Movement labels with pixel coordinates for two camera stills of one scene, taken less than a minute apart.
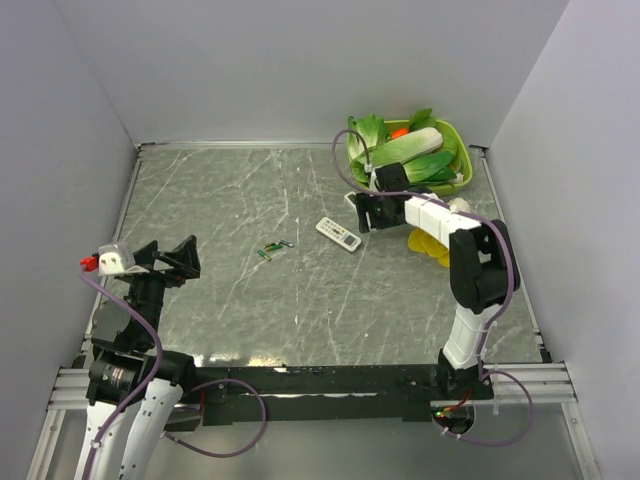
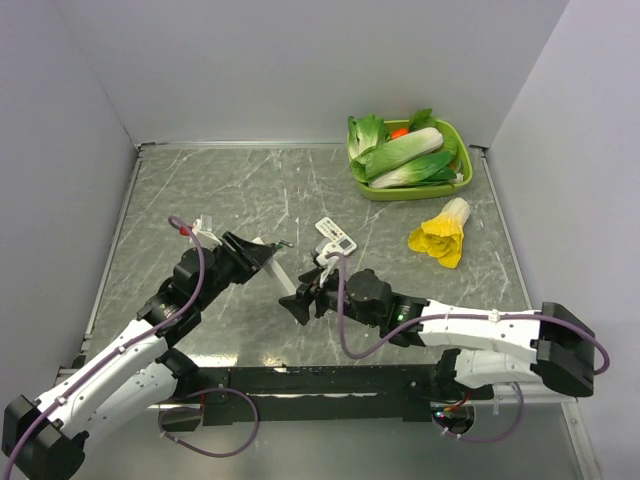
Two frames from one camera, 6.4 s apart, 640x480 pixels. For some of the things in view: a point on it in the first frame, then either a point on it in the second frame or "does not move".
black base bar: x=357 y=391 does not move
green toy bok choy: x=432 y=168 does not move
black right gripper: x=362 y=200 -> x=299 y=306
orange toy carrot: x=399 y=133 does not move
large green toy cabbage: x=400 y=149 does not move
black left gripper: x=184 y=256 -> x=253 y=255
